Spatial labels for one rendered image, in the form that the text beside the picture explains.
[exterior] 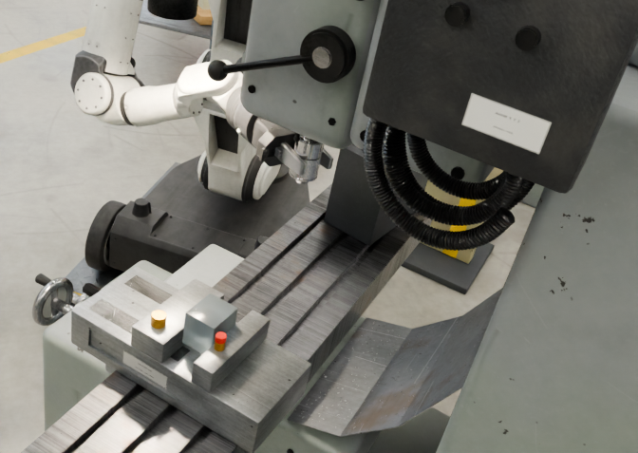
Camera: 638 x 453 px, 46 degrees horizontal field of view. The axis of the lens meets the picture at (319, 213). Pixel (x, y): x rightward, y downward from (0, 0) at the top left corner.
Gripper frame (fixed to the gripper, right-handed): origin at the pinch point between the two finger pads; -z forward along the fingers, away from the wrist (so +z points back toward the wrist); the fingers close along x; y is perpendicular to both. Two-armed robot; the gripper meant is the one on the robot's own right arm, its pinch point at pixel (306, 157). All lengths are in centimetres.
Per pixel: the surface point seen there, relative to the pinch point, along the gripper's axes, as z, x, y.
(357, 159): 13.1, 25.4, 13.0
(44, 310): 46, -25, 61
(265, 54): 0.4, -11.1, -18.5
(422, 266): 70, 139, 121
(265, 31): 0.9, -11.3, -21.6
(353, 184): 12.5, 25.5, 18.8
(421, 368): -26.3, 11.7, 28.7
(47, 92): 263, 58, 127
